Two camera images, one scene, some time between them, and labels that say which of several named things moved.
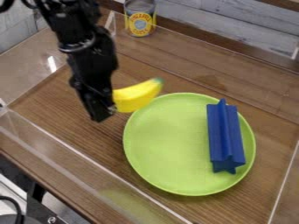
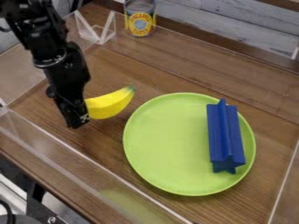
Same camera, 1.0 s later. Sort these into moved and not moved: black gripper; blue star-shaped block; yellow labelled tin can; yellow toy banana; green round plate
Moved: yellow toy banana; black gripper
Not moved: yellow labelled tin can; blue star-shaped block; green round plate
